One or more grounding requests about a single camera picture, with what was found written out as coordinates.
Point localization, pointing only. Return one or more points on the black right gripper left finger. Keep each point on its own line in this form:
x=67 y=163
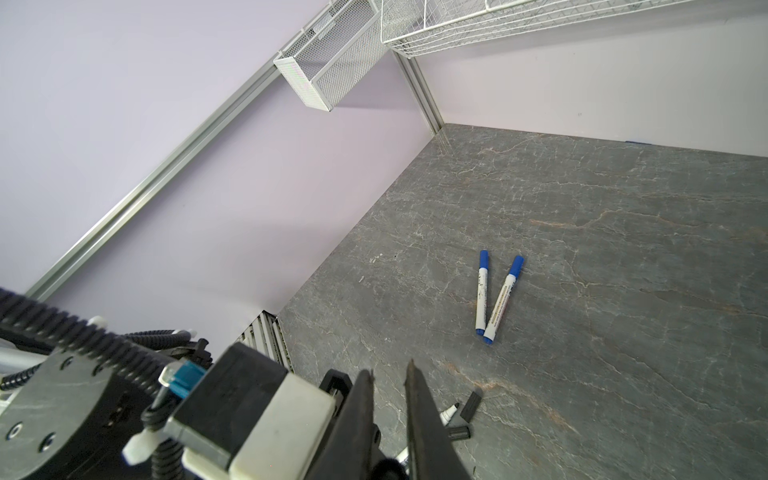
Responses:
x=347 y=450

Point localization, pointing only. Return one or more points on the aluminium frame rail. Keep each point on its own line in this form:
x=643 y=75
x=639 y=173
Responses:
x=96 y=94

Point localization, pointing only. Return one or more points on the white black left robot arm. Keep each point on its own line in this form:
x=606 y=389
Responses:
x=104 y=406

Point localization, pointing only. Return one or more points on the white marker pen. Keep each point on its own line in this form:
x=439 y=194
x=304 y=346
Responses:
x=447 y=415
x=403 y=457

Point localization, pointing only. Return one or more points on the white wire long basket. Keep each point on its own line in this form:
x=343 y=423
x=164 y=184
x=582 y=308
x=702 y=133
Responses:
x=417 y=28

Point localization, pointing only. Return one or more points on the white marker blue end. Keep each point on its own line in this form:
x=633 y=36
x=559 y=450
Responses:
x=481 y=299

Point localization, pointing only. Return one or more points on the white mesh square basket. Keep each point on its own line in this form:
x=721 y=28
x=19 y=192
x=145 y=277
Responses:
x=332 y=53

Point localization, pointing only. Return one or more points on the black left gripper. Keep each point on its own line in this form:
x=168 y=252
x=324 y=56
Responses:
x=382 y=467

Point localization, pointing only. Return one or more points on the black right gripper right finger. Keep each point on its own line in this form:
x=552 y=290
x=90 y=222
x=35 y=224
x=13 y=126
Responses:
x=431 y=454

